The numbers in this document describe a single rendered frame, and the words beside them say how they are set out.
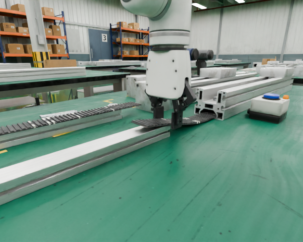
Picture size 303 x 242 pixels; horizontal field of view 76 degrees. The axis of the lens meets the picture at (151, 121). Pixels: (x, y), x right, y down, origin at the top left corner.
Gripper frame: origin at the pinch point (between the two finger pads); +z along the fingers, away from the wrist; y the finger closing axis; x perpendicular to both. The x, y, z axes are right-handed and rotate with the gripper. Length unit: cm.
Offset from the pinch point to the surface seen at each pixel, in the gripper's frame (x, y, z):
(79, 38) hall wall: 497, -1114, -119
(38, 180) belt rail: -28.5, 1.3, 2.8
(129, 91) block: 21.3, -42.4, 1.5
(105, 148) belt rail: -18.1, 1.9, 1.2
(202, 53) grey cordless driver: 73, -38, -16
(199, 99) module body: 18.9, -3.5, -1.1
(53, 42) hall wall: 348, -1099, -91
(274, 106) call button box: 26.9, 15.3, -0.7
